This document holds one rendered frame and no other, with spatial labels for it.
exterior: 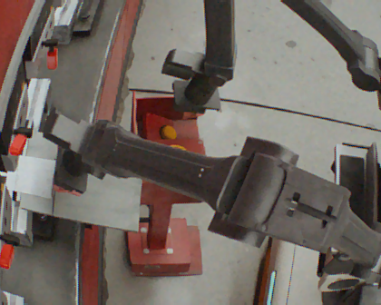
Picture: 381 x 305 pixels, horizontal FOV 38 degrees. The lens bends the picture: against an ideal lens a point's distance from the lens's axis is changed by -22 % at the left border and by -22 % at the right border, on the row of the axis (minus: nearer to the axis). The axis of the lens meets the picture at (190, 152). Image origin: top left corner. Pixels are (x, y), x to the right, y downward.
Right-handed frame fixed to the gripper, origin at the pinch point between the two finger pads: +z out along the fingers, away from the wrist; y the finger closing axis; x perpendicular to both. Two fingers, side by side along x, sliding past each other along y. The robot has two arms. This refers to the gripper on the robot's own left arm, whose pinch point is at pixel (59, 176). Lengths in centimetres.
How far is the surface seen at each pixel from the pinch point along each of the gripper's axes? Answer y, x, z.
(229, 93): -89, 85, 71
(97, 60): -38.2, 7.7, 12.3
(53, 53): -16.1, -12.8, -15.4
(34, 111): -17.0, -7.2, 9.7
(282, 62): -110, 105, 60
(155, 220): -20, 48, 47
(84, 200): 3.1, 6.1, -1.4
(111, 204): 3.0, 10.9, -4.0
